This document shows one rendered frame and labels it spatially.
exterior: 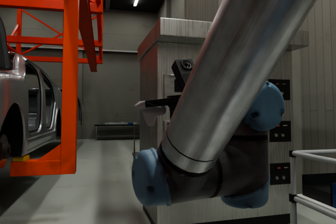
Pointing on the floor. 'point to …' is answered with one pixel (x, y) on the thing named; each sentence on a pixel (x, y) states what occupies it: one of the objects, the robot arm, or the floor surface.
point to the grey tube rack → (314, 185)
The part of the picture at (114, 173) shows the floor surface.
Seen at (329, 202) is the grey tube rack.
